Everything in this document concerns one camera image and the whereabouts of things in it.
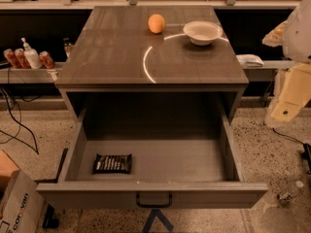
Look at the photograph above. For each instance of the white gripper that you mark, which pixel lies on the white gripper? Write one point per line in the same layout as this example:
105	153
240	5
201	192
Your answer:
298	38

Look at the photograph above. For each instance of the black rxbar chocolate wrapper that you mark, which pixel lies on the black rxbar chocolate wrapper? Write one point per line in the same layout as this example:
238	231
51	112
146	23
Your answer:
107	164

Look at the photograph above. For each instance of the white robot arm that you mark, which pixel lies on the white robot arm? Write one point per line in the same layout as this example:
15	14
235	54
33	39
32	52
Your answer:
297	35

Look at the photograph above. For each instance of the open grey top drawer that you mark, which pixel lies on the open grey top drawer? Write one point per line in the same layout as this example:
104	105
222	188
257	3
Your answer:
181	143

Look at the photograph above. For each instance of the grey cabinet with counter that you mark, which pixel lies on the grey cabinet with counter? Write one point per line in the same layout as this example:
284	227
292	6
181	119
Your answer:
117	51

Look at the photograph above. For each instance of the white folded cloth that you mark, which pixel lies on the white folded cloth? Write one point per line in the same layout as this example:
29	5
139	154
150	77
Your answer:
249	60

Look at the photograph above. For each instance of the white bowl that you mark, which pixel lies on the white bowl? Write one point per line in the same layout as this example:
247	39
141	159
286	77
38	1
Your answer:
202	33

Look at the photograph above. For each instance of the clear plastic bottle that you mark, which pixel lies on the clear plastic bottle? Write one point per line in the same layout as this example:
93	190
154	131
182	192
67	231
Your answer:
290	192

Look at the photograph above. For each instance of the orange fruit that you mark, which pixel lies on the orange fruit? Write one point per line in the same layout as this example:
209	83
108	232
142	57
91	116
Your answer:
156	23

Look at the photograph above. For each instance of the small glass bottle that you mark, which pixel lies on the small glass bottle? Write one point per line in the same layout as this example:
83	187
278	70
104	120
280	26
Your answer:
67	46

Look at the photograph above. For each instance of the grey low shelf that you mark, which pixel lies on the grey low shelf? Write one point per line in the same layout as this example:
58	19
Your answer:
43	75

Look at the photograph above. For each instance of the red soda can right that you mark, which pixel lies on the red soda can right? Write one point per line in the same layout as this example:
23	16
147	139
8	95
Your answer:
47	59

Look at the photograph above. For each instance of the red soda can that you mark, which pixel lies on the red soda can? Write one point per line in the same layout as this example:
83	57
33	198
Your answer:
47	59
19	53
10	56

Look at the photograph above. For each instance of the white pump bottle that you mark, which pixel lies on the white pump bottle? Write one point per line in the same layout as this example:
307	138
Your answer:
31	55

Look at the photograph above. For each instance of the red soda can middle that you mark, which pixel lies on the red soda can middle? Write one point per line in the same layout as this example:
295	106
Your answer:
19	53

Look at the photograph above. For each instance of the red soda can left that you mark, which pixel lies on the red soda can left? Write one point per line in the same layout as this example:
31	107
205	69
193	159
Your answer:
10	56

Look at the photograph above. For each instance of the cardboard box with print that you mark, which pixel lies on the cardboard box with print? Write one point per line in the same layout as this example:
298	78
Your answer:
21	204

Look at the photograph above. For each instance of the black drawer handle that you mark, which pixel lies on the black drawer handle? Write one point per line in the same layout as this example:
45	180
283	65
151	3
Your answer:
151	200

